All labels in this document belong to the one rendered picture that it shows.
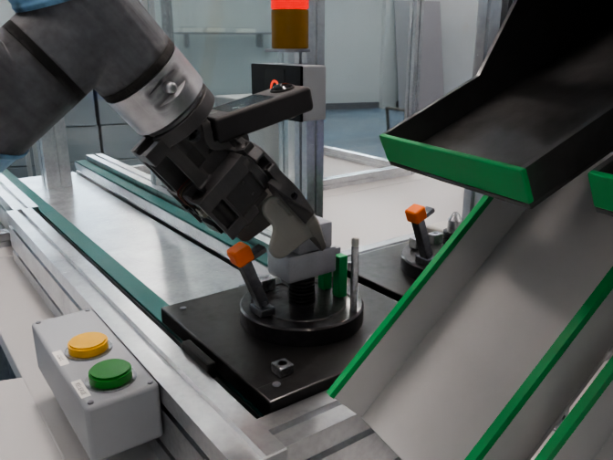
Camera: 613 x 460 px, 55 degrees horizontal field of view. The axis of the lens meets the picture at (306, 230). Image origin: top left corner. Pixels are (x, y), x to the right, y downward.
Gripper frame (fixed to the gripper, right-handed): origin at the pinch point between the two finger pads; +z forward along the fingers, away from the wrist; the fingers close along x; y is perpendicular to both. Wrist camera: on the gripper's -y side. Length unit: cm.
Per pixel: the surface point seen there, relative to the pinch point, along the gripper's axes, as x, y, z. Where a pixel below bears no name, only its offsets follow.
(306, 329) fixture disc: 5.9, 8.6, 3.6
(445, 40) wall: -795, -720, 580
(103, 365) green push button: -2.3, 23.7, -6.9
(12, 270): -66, 29, 3
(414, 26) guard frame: -82, -92, 46
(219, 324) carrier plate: -3.9, 13.7, 1.9
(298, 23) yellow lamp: -16.5, -22.4, -9.8
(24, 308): -47, 30, 2
